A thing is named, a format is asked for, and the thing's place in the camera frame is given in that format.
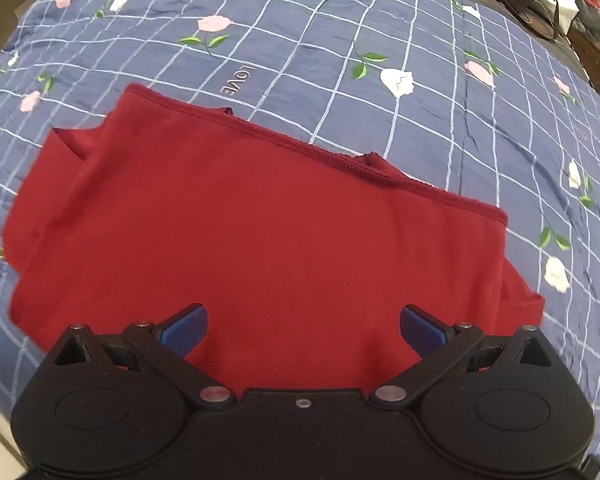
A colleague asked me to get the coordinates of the brown wooden nightstand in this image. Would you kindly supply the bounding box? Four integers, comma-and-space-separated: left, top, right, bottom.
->
568, 21, 600, 94

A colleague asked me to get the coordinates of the blue plaid floral quilt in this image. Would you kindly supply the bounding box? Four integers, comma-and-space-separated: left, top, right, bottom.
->
0, 0, 600, 458

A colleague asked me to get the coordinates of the red long-sleeve shirt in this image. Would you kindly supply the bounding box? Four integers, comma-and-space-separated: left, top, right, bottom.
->
3, 84, 544, 391

